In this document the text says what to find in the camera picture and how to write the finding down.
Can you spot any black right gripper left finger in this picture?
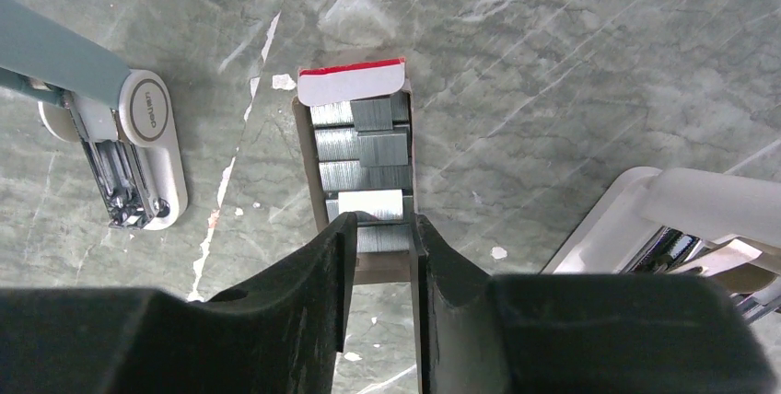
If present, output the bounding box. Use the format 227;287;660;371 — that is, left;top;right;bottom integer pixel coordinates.
1;213;357;393

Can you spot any staple tray with staples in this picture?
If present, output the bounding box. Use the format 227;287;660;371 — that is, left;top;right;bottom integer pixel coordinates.
292;57;416;284

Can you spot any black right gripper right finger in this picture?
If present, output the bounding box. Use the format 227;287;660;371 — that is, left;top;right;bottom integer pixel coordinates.
410;215;777;393

